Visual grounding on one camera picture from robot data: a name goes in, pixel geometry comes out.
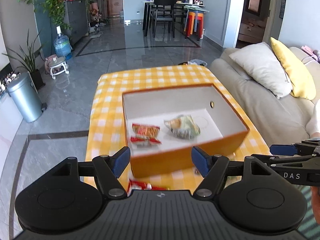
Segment red long snack packet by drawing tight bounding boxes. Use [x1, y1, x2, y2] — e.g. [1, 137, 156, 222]
[127, 179, 168, 196]

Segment beige sofa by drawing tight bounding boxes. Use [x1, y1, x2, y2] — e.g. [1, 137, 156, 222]
[209, 48, 319, 146]

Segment yellow checkered tablecloth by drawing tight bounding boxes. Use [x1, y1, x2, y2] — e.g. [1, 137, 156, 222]
[86, 65, 270, 191]

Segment small red snack packet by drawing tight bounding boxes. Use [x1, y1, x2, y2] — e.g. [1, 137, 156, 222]
[130, 123, 161, 146]

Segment pale green snack bag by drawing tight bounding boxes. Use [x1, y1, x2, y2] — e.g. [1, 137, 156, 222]
[164, 115, 201, 140]

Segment yellow cushion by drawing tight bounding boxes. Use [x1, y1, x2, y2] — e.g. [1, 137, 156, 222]
[270, 37, 316, 100]

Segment orange cardboard box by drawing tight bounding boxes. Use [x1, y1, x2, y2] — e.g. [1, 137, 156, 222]
[122, 83, 249, 178]

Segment white cushion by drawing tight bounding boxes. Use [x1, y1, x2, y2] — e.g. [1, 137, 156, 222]
[229, 42, 293, 99]

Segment small white stool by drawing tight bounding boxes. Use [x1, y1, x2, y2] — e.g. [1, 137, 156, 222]
[48, 56, 69, 80]

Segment silver trash can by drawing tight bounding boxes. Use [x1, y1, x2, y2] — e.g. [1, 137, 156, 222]
[7, 72, 47, 123]

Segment blue water jug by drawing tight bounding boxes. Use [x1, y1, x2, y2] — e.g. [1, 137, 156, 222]
[54, 26, 72, 60]

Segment potted long-leaf plant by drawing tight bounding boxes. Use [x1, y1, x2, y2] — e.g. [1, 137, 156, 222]
[2, 30, 45, 90]

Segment stacked orange plastic stools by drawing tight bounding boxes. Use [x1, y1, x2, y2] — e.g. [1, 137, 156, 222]
[184, 11, 204, 41]

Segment grey drawer cabinet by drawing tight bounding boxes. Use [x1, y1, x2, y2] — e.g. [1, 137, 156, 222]
[64, 0, 88, 46]

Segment dining table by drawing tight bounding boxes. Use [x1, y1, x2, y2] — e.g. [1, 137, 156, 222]
[143, 1, 209, 40]

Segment black dining chair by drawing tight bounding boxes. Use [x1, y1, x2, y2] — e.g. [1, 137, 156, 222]
[152, 0, 177, 37]

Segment hanging green vine plant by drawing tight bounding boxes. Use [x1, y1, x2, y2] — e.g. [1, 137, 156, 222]
[41, 0, 87, 29]

